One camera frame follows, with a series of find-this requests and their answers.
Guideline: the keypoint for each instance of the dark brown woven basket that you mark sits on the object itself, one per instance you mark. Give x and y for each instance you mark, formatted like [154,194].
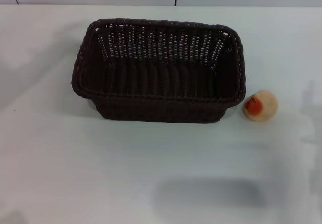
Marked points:
[161,83]

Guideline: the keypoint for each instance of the beige and orange peach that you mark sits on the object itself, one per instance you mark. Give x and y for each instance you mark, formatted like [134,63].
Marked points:
[264,105]

